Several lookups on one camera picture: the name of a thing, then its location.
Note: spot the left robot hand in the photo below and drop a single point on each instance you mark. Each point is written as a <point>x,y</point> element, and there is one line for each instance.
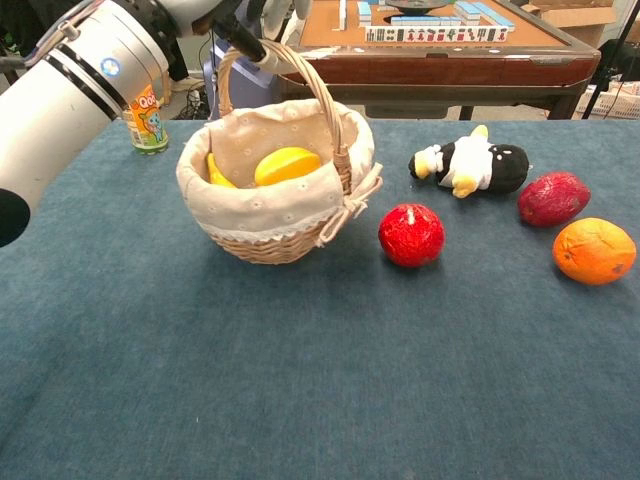
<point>240,35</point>

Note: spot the wicker basket with cloth liner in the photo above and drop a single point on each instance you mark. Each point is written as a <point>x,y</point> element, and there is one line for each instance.
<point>260,245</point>

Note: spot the bright red apple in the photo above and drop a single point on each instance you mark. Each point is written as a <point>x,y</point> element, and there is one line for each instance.
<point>412,240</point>

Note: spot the orange fruit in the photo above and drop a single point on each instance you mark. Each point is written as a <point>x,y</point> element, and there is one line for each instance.
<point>592,250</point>

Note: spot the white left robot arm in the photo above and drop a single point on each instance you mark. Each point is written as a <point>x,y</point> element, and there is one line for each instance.
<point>50,125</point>

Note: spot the blue mahjong tile stack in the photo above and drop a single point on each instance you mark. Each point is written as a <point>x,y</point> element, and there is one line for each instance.
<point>365,12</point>

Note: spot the Qoo plastic drink bottle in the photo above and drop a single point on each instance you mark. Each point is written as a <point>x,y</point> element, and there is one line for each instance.
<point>150,130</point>

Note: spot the yellow star fruit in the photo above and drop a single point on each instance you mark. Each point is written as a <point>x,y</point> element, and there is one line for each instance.
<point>287,165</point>

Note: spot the yellow banana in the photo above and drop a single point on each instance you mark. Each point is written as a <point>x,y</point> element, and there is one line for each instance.
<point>217,172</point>

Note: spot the black round dish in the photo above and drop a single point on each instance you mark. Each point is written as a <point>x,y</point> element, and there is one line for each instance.
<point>415,5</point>

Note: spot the short blue mahjong tile row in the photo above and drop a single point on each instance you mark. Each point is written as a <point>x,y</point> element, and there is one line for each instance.
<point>425,20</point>

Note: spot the brown mahjong table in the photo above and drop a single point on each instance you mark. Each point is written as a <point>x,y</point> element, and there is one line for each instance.
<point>430,67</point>

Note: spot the face-up mahjong tile row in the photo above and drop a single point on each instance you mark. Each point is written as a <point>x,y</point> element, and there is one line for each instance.
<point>435,35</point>

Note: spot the long blue mahjong tile row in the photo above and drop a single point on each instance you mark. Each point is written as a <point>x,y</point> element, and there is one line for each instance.
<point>485,12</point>

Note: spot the black white penguin plush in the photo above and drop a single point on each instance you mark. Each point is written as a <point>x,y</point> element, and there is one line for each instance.
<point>500,167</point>

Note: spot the blue table cloth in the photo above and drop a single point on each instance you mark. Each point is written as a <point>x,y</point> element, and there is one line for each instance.
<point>300,350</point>

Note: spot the cardboard box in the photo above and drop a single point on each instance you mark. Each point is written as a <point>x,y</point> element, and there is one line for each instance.
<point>575,17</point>

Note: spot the dark red mango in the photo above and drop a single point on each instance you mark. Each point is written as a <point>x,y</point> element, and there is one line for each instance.
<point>552,200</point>

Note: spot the black tripod stand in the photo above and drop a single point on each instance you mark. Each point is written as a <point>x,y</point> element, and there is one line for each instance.
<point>607,65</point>

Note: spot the white plastic crate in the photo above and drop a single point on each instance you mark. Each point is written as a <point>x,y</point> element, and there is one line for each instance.
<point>617,102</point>

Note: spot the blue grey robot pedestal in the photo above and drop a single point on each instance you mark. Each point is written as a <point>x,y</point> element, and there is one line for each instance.
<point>250,85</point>

